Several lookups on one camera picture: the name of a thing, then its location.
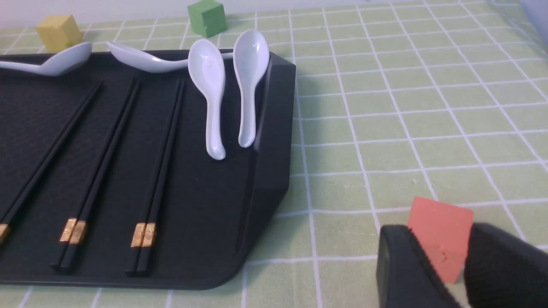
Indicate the black gold chopstick right outer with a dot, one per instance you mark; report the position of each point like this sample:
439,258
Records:
163,162

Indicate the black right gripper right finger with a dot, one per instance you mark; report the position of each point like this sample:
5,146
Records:
503,271

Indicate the white ceramic spoon far left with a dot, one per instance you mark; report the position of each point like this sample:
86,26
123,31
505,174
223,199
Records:
58,64

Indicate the black gold chopstick right inner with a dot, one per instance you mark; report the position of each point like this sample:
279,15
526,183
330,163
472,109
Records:
137,236

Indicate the black gold chopstick middle left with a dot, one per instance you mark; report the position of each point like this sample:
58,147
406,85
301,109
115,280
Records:
73,226

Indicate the orange foam cube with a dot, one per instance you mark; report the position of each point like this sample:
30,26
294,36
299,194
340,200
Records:
443,231

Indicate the black gold chopstick middle right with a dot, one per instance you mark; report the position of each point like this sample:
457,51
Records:
94,192

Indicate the white ceramic spoon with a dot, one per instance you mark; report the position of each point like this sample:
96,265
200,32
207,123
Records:
207,72
251,56
58,64
145,62

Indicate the black chopstick gold band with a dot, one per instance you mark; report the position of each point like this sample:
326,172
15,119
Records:
16,202

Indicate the black plastic tray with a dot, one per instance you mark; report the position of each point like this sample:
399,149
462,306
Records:
213,211

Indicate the yellow foam cube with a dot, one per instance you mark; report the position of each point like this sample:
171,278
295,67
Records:
59,32

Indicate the green foam cube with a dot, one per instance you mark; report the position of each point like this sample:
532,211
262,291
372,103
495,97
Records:
207,18

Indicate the green checkered tablecloth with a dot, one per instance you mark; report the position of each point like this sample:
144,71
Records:
446,99

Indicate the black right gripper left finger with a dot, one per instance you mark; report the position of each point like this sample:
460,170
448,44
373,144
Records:
405,277

